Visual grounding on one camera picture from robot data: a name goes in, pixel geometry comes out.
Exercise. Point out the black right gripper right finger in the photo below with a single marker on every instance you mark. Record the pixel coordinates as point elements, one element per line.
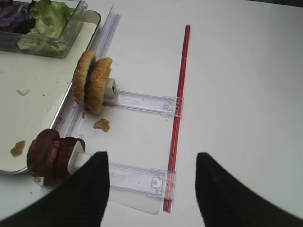
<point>225,202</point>

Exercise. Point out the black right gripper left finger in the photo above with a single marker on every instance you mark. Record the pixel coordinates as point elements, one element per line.
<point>80,201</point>

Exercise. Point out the rear brown meat patty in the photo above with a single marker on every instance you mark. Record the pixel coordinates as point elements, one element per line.
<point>57,160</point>

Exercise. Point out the brown meat patty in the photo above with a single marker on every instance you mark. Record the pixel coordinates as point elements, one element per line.
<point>57,160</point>
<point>38,152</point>

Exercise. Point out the front brown meat patty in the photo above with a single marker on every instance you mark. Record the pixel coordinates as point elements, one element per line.
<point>38,152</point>

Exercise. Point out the small lettuce scrap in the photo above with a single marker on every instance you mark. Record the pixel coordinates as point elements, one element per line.
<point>23,92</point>

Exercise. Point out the green lettuce leaves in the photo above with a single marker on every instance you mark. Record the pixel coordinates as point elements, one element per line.
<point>51,18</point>

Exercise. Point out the brown crumb on table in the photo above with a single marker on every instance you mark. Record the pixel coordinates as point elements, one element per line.
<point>102,124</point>

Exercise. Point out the brown crumb on tray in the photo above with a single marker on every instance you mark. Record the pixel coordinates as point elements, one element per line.
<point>18,148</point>

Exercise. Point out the white bun pusher block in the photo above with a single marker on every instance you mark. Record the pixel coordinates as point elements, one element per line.
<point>110,94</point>

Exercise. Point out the front sesame bun top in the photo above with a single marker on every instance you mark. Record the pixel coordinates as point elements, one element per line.
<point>81,73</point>

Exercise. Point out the sesame bun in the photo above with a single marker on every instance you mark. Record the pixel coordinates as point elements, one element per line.
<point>95,87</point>
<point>81,73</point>

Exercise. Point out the white metal serving tray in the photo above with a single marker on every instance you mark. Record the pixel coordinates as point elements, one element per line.
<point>23,117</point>

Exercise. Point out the rear sesame bun top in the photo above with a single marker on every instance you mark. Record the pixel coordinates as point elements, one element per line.
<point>95,87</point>

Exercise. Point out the clear plastic salad container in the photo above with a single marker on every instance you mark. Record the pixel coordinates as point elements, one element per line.
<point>9,41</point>

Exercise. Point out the purple cabbage leaves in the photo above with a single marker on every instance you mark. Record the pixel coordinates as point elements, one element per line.
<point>16,17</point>

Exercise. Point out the lower right clear rail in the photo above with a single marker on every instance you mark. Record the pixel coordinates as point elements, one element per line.
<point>140,188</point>

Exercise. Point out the right red rail strip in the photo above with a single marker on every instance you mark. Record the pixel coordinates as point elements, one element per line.
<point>176,123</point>

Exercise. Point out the right clear cross rail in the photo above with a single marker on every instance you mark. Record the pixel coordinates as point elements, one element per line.
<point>163,105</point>

